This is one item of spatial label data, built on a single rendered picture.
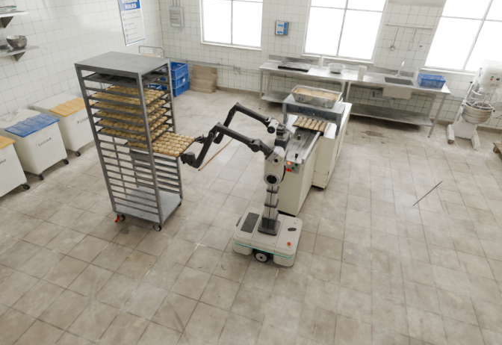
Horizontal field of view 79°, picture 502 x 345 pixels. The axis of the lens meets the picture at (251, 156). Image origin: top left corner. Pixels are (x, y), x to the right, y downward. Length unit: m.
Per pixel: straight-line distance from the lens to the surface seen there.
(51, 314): 3.40
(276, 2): 6.77
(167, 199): 3.87
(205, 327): 2.97
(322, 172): 4.13
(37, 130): 4.75
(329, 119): 3.86
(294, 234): 3.29
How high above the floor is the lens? 2.60
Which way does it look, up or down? 32 degrees down
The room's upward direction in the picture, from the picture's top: 3 degrees clockwise
